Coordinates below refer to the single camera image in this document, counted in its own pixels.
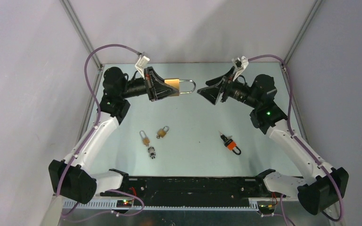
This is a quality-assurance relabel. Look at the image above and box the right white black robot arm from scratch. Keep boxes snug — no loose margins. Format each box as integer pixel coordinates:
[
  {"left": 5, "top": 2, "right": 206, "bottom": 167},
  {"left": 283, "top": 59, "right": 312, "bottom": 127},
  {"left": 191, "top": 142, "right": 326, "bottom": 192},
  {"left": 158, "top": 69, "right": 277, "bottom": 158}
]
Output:
[{"left": 197, "top": 68, "right": 349, "bottom": 215}]

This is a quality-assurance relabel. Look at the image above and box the right aluminium frame post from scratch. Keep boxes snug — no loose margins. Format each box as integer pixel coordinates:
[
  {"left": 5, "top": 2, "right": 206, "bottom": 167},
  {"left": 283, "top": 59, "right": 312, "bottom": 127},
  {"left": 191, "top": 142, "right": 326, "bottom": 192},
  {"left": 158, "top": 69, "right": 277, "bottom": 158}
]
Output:
[{"left": 280, "top": 0, "right": 324, "bottom": 77}]

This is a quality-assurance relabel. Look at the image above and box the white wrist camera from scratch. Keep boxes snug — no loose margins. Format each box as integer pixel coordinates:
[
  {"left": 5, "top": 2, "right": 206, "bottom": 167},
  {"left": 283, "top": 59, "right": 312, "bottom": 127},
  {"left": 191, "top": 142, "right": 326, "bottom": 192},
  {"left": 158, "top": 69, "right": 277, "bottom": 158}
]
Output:
[
  {"left": 231, "top": 56, "right": 249, "bottom": 81},
  {"left": 134, "top": 52, "right": 150, "bottom": 78}
]

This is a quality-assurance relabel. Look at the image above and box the long shackle brass padlock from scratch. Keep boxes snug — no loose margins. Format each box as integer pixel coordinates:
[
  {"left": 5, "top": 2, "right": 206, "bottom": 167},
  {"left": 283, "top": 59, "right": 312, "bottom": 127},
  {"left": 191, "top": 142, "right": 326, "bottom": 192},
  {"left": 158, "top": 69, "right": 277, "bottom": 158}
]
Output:
[{"left": 139, "top": 130, "right": 150, "bottom": 147}]

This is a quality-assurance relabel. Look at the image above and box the slotted grey cable duct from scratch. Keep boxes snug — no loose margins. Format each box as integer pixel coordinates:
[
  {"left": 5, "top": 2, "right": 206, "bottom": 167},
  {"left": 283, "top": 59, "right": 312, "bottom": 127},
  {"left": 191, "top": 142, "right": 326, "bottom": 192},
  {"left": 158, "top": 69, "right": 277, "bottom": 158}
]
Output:
[{"left": 77, "top": 198, "right": 259, "bottom": 211}]

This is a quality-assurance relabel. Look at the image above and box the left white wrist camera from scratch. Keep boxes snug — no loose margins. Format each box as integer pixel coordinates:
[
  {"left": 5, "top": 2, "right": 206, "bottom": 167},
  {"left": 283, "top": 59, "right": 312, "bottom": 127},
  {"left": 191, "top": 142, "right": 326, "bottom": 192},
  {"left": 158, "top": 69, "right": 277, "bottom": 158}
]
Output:
[{"left": 134, "top": 52, "right": 150, "bottom": 78}]

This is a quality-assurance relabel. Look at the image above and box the orange black padlock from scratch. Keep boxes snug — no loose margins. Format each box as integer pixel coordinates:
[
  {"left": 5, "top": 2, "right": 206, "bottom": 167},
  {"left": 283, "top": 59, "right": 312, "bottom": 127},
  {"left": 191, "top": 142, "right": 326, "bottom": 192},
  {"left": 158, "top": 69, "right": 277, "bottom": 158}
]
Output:
[{"left": 224, "top": 139, "right": 241, "bottom": 155}]

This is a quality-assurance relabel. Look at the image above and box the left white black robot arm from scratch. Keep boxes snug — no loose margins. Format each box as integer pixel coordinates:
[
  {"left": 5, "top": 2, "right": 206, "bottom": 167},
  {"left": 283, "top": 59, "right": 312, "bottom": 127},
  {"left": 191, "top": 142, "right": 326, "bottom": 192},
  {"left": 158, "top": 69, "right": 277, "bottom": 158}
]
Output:
[{"left": 48, "top": 67, "right": 181, "bottom": 204}]

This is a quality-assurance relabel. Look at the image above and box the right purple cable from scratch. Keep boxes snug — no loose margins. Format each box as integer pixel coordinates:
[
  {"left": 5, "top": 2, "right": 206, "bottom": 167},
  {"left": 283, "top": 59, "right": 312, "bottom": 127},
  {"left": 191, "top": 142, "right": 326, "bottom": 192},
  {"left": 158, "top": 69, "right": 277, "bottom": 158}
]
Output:
[{"left": 247, "top": 54, "right": 346, "bottom": 226}]

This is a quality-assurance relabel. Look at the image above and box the large brass padlock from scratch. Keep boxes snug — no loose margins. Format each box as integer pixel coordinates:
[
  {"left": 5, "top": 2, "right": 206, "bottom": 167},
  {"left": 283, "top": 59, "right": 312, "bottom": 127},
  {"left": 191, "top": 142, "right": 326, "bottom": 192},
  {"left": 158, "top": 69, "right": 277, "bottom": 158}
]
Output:
[{"left": 165, "top": 78, "right": 197, "bottom": 97}]

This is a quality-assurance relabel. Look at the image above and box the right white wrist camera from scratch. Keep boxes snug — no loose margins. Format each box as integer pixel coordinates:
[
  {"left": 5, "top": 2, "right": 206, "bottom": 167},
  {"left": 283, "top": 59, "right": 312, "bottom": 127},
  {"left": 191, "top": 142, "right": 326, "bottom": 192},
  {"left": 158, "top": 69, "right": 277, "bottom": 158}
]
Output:
[{"left": 231, "top": 56, "right": 249, "bottom": 81}]

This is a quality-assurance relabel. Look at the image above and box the aluminium frame post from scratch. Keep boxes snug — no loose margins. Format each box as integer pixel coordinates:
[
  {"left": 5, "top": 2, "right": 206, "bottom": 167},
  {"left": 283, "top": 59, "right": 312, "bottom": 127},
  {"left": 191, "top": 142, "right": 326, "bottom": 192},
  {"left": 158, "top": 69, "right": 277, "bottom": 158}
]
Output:
[
  {"left": 59, "top": 0, "right": 104, "bottom": 74},
  {"left": 280, "top": 0, "right": 324, "bottom": 77}
]

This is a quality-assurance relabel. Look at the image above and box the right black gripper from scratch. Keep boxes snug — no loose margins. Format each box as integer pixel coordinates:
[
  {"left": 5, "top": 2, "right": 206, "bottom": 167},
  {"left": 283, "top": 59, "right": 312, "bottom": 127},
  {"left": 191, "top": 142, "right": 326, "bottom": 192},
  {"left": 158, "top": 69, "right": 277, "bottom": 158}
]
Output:
[{"left": 197, "top": 67, "right": 260, "bottom": 109}]

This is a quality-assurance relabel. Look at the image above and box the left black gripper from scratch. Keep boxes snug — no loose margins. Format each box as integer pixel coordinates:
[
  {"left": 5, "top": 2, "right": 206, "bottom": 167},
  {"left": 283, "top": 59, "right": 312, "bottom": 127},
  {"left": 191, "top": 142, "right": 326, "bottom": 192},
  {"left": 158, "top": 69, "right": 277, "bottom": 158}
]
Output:
[{"left": 120, "top": 67, "right": 179, "bottom": 102}]

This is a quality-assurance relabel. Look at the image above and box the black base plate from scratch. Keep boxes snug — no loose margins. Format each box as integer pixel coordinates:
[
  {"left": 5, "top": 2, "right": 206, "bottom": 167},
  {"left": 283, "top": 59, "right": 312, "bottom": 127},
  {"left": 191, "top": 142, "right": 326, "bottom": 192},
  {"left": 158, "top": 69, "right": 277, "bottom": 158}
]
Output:
[{"left": 119, "top": 176, "right": 280, "bottom": 207}]

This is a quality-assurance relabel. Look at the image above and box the small brass padlock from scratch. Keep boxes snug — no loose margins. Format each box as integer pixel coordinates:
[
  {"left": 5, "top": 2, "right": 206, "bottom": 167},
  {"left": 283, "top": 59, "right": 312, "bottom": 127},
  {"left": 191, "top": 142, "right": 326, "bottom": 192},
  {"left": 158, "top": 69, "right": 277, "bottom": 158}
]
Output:
[{"left": 156, "top": 126, "right": 169, "bottom": 139}]

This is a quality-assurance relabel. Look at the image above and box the left aluminium frame post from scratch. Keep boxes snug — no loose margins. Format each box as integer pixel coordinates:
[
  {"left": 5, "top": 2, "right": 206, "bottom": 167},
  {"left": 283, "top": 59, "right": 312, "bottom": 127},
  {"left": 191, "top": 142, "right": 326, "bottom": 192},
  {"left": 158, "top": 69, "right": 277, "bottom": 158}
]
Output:
[{"left": 59, "top": 0, "right": 104, "bottom": 74}]

